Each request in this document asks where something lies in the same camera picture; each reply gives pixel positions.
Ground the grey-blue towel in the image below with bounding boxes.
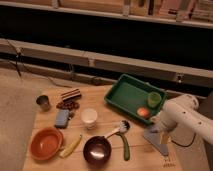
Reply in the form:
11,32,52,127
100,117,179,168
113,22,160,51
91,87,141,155
143,125,169,156

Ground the green plastic tray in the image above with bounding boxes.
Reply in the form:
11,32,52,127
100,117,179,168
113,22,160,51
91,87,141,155
104,74,167,125

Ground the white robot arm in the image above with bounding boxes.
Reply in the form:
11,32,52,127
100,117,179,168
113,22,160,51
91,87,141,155
153,94,213,145

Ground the green plastic cup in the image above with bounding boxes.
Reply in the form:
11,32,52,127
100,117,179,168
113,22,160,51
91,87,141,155
147,92,161,108

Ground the white paper cup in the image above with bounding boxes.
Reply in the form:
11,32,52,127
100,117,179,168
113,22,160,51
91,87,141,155
81,108,98,129

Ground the small metal cup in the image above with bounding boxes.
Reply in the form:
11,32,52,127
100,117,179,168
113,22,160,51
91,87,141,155
36,95,51,111

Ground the orange fruit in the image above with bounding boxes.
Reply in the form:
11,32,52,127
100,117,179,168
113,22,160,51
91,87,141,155
137,107,150,118

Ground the dark brown bowl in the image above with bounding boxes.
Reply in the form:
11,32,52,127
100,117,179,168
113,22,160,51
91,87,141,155
83,136,112,166

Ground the wooden board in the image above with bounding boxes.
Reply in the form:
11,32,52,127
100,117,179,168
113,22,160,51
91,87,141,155
23,86,182,171

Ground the yellow banana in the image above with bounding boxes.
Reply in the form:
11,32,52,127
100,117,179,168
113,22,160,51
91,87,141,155
59,135,82,158

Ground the bunch of dark grapes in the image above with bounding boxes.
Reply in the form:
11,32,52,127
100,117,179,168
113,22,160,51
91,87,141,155
56,101,79,110

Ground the striped chocolate wafer block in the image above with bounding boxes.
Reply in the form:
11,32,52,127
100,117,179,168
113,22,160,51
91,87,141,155
61,89,81,101

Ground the blue sponge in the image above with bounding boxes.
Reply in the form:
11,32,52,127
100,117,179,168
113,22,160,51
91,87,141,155
55,110,69,128

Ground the orange plastic bowl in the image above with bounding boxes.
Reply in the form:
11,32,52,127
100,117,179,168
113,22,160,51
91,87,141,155
30,127,63,161

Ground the black cable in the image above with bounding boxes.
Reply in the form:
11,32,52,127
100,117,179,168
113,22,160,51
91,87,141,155
170,132,197,148

